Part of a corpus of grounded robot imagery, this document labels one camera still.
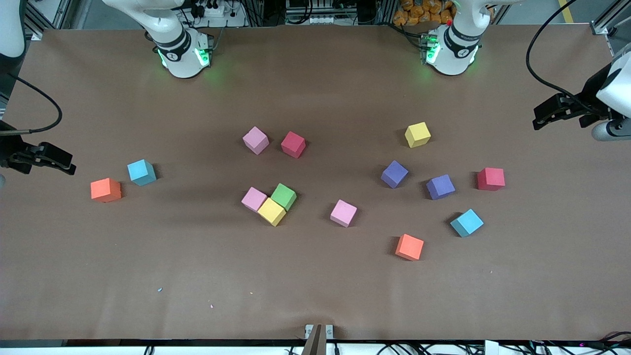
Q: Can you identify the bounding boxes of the brown mounting post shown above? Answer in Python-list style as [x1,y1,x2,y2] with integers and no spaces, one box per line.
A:
[302,324,327,355]

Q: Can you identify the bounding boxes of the yellow foam cube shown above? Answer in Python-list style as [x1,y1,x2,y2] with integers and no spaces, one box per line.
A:
[257,197,287,227]
[405,122,431,148]

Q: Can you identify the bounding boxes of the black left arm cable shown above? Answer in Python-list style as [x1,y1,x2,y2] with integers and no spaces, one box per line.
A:
[526,0,592,107]

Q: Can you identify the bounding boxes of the purple foam cube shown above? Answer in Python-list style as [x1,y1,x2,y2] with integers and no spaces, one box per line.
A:
[381,160,409,189]
[426,174,456,201]

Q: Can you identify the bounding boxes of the black equipment rack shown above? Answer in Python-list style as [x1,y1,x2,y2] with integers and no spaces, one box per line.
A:
[283,0,390,26]

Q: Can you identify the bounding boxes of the blue foam cube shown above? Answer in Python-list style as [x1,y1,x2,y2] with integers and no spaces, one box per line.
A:
[450,209,485,238]
[127,159,157,187]

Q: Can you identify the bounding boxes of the crimson foam cube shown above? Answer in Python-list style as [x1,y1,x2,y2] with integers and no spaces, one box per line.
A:
[281,131,307,159]
[477,167,506,191]

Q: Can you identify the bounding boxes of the white power strip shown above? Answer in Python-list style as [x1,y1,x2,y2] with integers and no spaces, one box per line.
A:
[190,0,247,28]

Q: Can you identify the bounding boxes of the pink foam cube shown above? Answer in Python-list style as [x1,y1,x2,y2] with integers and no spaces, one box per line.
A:
[243,126,270,155]
[330,199,358,228]
[241,186,268,213]

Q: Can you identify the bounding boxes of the aluminium frame profile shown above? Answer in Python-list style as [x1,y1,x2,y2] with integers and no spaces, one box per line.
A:
[589,0,631,37]
[24,0,74,41]

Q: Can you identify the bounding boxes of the orange foam cube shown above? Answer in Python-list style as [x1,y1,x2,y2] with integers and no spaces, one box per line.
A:
[90,177,122,203]
[395,234,424,261]

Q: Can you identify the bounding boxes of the orange snack bags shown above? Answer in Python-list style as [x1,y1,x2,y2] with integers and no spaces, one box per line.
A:
[393,0,456,26]

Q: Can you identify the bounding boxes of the green foam cube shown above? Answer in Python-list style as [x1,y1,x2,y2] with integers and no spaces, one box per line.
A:
[270,183,297,212]

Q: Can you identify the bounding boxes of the metal table edge bracket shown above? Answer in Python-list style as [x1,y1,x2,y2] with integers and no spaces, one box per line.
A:
[305,324,334,340]

